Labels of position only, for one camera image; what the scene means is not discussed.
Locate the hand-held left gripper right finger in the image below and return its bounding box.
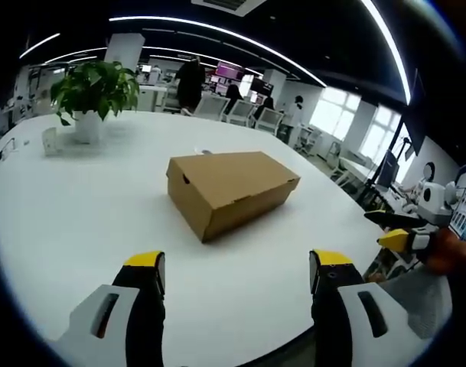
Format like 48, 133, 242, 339
308, 248, 429, 367

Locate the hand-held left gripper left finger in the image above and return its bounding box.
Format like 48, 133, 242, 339
55, 250, 167, 367

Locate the brown cardboard shoe box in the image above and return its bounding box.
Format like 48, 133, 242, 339
166, 151, 301, 244

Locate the person's right hand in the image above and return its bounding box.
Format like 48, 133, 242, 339
426, 227, 466, 276

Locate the dark computer monitor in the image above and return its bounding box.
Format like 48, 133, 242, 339
375, 150, 401, 191

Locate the person's grey trouser leg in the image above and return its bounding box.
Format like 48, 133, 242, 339
364, 262, 454, 339

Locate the long ceiling light strip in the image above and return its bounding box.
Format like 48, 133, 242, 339
108, 15, 327, 88
360, 0, 412, 106

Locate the pink lit screen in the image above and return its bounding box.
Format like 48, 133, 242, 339
216, 62, 245, 80

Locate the green potted plant white pot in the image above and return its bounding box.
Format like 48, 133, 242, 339
50, 60, 141, 145

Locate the ceiling air vent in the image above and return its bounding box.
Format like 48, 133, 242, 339
191, 0, 268, 17

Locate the dark cable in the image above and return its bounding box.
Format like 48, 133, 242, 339
0, 138, 20, 166

